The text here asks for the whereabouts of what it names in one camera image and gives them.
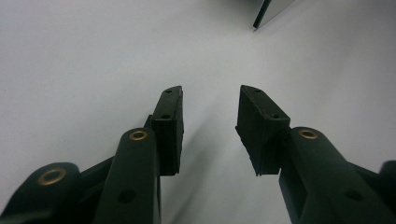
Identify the white table sheet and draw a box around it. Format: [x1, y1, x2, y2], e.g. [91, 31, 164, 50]
[0, 0, 396, 224]

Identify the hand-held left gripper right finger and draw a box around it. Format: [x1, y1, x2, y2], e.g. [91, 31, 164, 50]
[235, 84, 396, 224]

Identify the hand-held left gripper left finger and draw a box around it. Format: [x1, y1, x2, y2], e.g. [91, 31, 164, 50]
[92, 85, 185, 224]

